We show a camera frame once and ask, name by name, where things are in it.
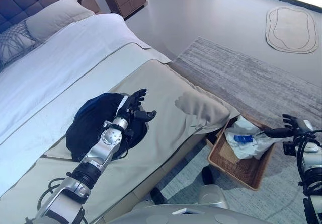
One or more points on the blue clothing tag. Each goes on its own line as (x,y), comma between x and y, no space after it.
(242,139)

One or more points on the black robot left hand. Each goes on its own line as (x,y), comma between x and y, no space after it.
(125,108)

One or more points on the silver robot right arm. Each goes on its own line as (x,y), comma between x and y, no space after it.
(312,166)

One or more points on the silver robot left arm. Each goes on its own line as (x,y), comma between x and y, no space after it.
(100,153)

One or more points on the beige cardboard boxes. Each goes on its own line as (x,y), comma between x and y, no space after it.
(173,162)

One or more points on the silver robot right leg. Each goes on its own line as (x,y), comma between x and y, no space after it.
(211,193)

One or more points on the beige oval floor mat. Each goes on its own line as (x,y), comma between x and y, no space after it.
(291,30)

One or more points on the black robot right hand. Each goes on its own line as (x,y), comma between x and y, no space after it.
(302,127)

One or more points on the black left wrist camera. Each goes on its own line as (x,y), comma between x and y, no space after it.
(129,135)

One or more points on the brown wicker basket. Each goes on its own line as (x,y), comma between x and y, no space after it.
(226,156)

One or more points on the navy blue garment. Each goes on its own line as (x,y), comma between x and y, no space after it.
(85,123)

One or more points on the white duvet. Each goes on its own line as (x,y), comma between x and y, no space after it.
(63,58)

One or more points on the white plastic bag with tags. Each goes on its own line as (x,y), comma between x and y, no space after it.
(244,148)

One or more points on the grey patterned cushion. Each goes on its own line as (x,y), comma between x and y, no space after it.
(12,42)

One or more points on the beige pillow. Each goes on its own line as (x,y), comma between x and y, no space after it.
(55,15)

